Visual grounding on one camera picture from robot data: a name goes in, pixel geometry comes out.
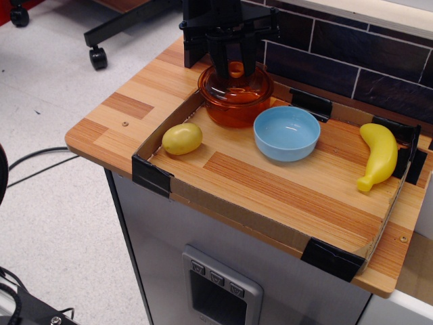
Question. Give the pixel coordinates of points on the black vertical panel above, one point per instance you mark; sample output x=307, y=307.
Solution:
x=197, y=19

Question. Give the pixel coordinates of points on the black chair base with caster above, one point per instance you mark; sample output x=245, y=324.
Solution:
x=131, y=13

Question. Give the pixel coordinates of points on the yellow toy banana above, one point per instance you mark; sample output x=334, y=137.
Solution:
x=383, y=155

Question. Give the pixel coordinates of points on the orange transparent pot lid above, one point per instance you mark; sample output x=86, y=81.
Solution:
x=238, y=89

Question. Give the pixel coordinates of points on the light blue bowl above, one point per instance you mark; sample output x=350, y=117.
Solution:
x=286, y=133

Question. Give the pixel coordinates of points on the cardboard fence with black tape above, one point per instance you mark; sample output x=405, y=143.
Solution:
x=310, y=208

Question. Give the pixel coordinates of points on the grey cabinet control panel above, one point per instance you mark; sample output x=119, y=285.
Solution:
x=218, y=294

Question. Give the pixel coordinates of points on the black metal bracket with screw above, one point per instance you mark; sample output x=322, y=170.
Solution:
x=34, y=311

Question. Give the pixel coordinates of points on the orange transparent pot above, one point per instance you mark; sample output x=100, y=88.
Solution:
x=238, y=110

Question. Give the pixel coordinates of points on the yellow toy potato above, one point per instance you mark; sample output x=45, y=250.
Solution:
x=182, y=139

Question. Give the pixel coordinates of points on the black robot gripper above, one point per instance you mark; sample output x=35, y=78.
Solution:
x=239, y=23

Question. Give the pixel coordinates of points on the black caster wheel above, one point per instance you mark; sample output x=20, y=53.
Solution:
x=19, y=16

